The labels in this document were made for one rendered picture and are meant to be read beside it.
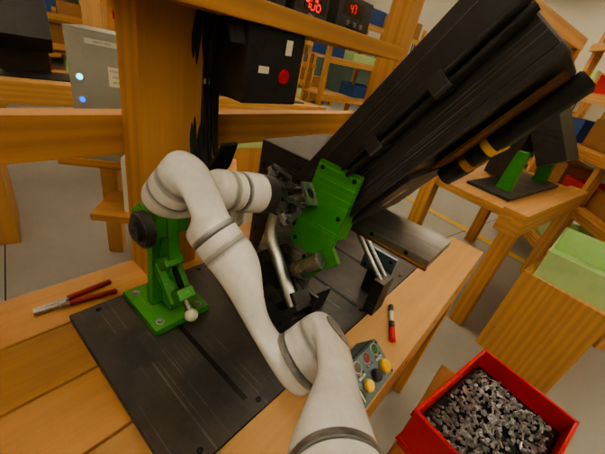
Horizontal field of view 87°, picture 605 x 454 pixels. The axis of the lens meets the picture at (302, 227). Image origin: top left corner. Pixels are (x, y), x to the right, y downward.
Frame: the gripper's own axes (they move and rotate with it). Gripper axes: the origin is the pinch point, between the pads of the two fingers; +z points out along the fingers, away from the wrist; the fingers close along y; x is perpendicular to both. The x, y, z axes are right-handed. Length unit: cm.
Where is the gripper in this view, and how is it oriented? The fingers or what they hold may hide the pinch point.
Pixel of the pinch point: (299, 196)
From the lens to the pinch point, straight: 72.2
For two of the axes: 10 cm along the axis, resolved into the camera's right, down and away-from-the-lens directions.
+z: 5.7, -0.2, 8.2
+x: -7.8, 3.0, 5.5
